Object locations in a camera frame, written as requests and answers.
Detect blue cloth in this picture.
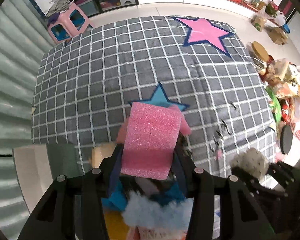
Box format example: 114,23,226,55
102,178,186,212

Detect white polka dot scrunchie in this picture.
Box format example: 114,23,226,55
230,148,269,181

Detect light blue fluffy duster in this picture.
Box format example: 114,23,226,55
122,192,193,231

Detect pink foam sponge block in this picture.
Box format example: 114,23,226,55
117,102,191,180

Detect grey white storage box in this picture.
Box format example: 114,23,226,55
13,144,81,212

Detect pile of colourful toys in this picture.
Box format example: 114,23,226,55
257,58,300,140

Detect grey checkered play mat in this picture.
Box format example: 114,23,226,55
32,16,275,177

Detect round wooden lid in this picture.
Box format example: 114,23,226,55
251,41,269,62

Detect cardboard box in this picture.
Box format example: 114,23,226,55
268,27,288,45

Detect green pleated curtain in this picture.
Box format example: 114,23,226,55
0,0,55,239

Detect pink plastic stool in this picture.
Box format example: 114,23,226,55
47,3,94,44

